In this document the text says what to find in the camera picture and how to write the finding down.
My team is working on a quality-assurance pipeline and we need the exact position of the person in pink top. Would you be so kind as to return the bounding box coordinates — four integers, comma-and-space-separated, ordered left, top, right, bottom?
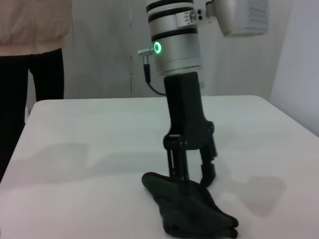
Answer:
0, 0, 73, 199

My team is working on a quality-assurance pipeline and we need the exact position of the left gripper cable with plug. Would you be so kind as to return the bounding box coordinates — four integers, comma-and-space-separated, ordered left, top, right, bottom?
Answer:
137, 48, 168, 96

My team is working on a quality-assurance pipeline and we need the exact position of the dark cloth rag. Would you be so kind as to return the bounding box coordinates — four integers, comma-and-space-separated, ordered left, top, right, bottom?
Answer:
141, 171, 239, 239

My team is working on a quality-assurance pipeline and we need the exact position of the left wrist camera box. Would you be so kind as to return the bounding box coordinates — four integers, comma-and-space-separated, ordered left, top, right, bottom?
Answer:
205, 0, 270, 38

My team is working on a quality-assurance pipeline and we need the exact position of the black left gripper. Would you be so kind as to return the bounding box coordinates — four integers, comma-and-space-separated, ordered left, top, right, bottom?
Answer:
162, 71, 218, 188

